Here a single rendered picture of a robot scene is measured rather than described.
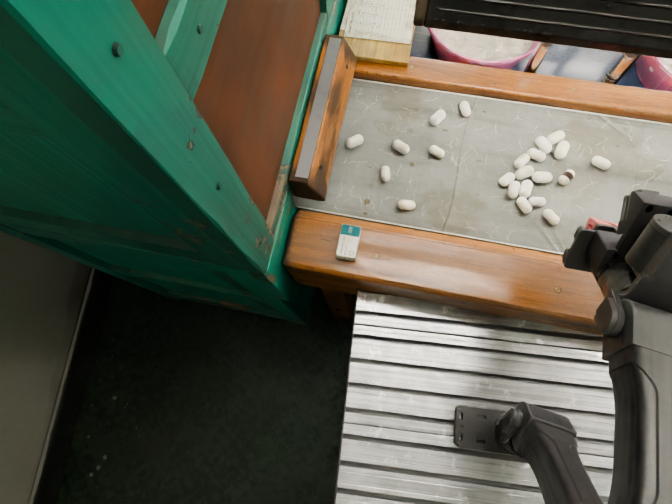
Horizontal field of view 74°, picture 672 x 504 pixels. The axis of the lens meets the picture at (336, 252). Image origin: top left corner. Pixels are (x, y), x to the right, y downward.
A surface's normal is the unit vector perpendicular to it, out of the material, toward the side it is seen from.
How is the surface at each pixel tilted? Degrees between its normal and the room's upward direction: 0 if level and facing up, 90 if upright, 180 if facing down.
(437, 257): 0
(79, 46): 90
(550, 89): 0
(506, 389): 0
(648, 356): 15
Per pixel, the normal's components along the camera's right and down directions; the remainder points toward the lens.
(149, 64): 0.98, 0.18
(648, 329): 0.04, -0.50
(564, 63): -0.05, -0.26
